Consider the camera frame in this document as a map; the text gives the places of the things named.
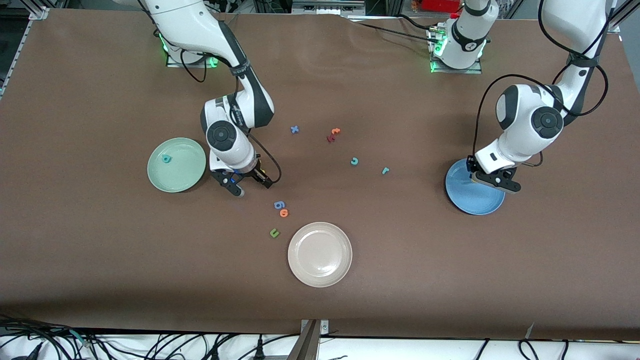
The red background box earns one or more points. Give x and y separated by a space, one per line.
435 5

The blue foam letter g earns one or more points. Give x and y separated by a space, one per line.
279 204

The metal camera pole bracket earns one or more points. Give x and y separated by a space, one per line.
310 345

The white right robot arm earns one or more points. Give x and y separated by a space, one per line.
190 25

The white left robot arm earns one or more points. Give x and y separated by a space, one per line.
530 135

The aluminium frame rail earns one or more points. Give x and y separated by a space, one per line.
14 55

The pale green round plate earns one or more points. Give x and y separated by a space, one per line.
180 175

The beige round plate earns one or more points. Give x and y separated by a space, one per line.
320 254

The white lower shelf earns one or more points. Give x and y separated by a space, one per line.
400 350

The blue round plate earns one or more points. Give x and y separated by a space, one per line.
475 200

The brown table cover sheet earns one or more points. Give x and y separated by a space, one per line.
100 250

